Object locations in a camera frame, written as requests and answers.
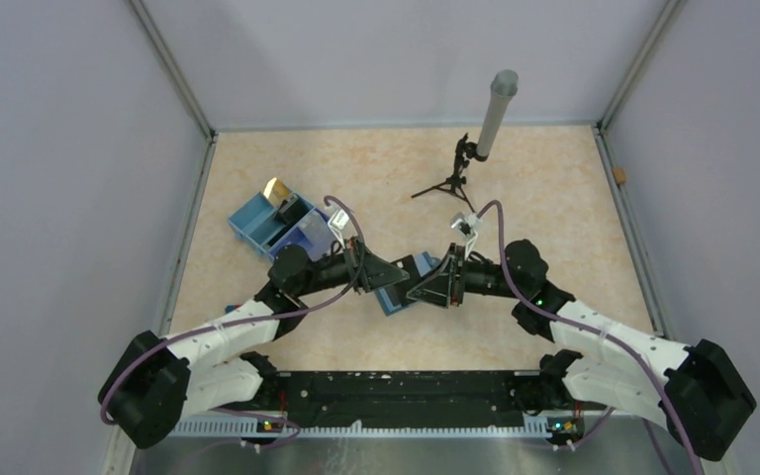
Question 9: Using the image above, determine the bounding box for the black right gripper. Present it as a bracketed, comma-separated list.
[407, 241, 524, 307]

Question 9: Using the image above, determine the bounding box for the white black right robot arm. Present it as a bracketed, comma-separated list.
[407, 239, 757, 461]

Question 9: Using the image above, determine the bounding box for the grey tube on stand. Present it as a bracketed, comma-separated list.
[475, 69, 519, 161]

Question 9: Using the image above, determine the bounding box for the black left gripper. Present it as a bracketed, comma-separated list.
[294, 235, 410, 297]

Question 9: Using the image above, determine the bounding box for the silver grey credit card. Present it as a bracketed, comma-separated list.
[299, 211, 335, 247]

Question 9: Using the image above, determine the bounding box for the black mini tripod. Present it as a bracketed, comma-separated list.
[411, 134, 487, 212]

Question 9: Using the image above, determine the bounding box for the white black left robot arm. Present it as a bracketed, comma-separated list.
[98, 237, 410, 448]

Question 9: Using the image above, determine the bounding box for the aluminium table frame rail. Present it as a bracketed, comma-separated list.
[593, 124, 715, 416]

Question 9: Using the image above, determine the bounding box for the gold credit card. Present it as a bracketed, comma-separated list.
[262, 177, 292, 208]

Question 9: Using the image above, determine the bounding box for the blue leather card holder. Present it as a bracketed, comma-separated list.
[374, 251, 440, 317]

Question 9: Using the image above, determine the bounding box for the white toothed cable strip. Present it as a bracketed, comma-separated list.
[170, 416, 551, 439]

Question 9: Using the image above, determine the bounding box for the blue compartment organizer tray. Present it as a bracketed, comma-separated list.
[228, 193, 333, 263]

